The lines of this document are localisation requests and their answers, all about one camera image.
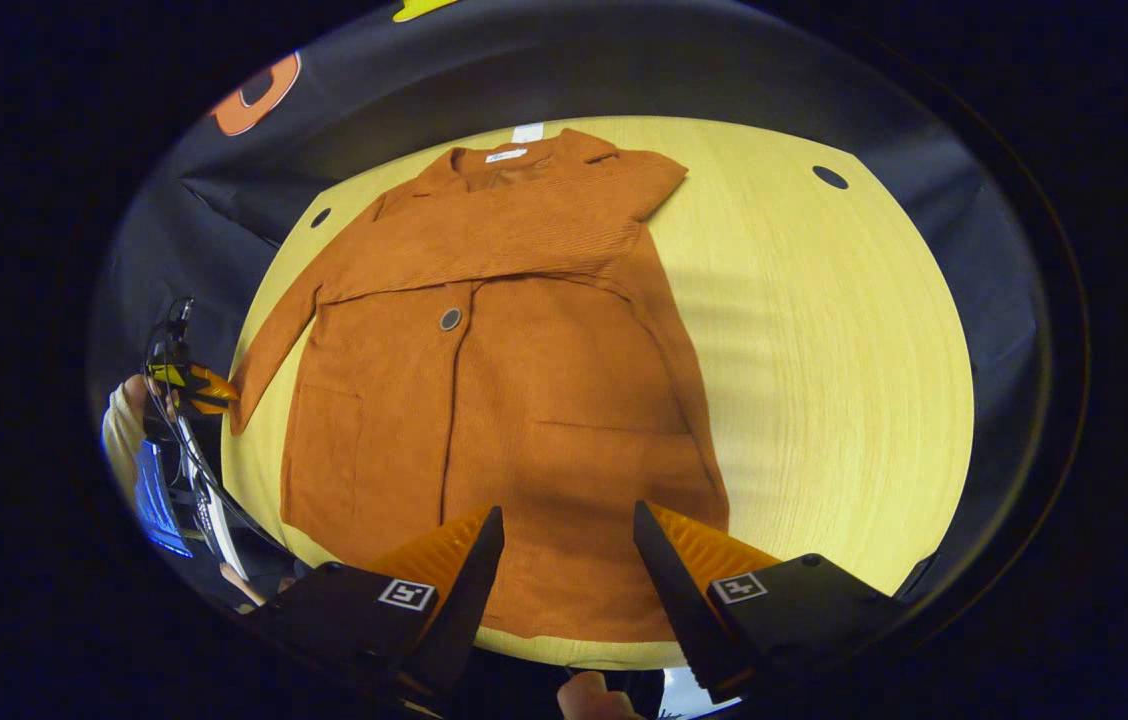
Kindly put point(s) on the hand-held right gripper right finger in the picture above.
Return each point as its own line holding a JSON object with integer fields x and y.
{"x": 674, "y": 600}

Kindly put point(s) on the white tape strip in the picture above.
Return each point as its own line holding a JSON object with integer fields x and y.
{"x": 528, "y": 132}

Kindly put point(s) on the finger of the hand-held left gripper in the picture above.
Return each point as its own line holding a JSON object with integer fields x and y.
{"x": 209, "y": 385}

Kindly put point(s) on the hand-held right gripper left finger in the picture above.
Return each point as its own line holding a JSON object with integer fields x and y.
{"x": 469, "y": 600}

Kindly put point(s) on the black backdrop cloth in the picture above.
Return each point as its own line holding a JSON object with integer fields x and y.
{"x": 524, "y": 70}

